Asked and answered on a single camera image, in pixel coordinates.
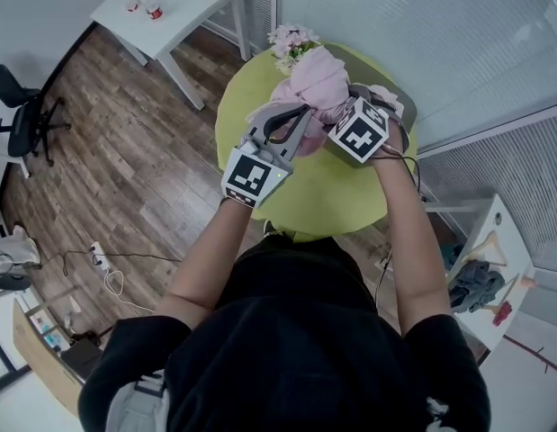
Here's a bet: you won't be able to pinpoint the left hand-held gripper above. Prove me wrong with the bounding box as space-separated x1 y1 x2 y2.
220 102 313 209

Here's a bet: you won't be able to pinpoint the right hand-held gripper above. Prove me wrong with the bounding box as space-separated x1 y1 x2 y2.
327 84 403 166

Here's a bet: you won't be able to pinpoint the pink clothes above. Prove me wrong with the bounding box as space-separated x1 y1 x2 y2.
259 45 408 158

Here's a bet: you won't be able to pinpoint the translucent grey plastic bin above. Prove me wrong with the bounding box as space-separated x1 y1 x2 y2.
322 42 419 168

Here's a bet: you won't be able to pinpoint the person's right forearm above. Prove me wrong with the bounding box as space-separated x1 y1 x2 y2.
372 121 455 336

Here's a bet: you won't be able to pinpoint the person's left forearm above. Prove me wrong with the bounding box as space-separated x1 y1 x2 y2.
154 198 255 333

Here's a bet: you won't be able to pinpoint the wooden clothes hanger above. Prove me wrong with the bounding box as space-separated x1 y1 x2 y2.
484 273 523 315
462 231 509 267

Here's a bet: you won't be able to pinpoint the round table yellow-green tablecloth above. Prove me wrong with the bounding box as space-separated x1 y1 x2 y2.
214 40 419 243

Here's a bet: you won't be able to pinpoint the pink flower bouquet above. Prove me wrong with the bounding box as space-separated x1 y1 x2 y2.
266 23 322 74

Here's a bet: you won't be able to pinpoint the dark teal bag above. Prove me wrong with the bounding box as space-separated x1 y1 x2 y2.
439 243 466 272

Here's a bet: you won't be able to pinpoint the white square table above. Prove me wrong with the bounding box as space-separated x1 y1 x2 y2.
89 0 253 113

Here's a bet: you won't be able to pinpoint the grey crumpled garment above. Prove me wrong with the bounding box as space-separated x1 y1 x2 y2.
448 260 507 315

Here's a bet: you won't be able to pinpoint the long white desk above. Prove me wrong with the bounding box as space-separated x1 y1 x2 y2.
424 193 536 365

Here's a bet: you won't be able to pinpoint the white power strip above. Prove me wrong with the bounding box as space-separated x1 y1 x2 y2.
89 240 112 271

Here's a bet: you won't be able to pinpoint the person's black-clothed body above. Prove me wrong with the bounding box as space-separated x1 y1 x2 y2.
77 231 493 432

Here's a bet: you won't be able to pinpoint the red cloth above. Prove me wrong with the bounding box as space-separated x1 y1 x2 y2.
492 301 515 329

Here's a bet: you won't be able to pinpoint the black office chair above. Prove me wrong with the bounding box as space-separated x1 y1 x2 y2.
0 60 73 167

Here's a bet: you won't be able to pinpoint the small white desk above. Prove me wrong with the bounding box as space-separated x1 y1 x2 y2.
0 157 32 238

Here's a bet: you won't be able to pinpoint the white fabric bundle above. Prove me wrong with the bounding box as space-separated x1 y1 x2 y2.
11 224 42 267

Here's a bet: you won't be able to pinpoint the dark bent-wood chair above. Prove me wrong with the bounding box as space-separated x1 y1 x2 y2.
59 326 115 380

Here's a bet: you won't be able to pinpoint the black round device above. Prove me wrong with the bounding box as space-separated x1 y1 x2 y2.
0 252 32 293

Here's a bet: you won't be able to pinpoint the light wooden cabinet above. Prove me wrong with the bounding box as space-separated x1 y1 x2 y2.
12 297 86 419

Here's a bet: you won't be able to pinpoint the white floor cable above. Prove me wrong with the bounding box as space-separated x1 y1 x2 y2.
103 267 156 312

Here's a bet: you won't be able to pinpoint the grey strapped pack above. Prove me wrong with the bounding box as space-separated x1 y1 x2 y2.
109 373 169 432

